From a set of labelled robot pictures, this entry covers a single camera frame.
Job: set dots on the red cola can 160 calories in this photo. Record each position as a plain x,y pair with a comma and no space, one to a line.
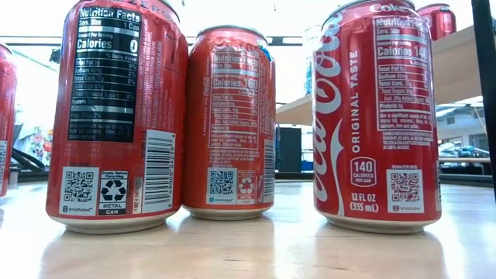
228,116

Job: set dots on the red Coca-Cola Original Taste can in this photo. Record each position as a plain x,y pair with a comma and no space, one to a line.
379,135

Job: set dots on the red cola can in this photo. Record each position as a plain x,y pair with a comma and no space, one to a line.
7,116
441,23

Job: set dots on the black cabinet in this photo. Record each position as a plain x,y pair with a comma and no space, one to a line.
288,149

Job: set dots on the blue storage bins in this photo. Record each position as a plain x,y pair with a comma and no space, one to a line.
307,166

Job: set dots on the red Coke Zero can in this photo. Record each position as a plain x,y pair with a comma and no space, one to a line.
116,155

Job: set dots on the black mounted device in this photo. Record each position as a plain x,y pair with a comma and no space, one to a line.
55,56

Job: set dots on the person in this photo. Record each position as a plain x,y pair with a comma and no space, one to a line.
36,145

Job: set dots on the wooden workbench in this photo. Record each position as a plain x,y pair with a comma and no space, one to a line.
469,159

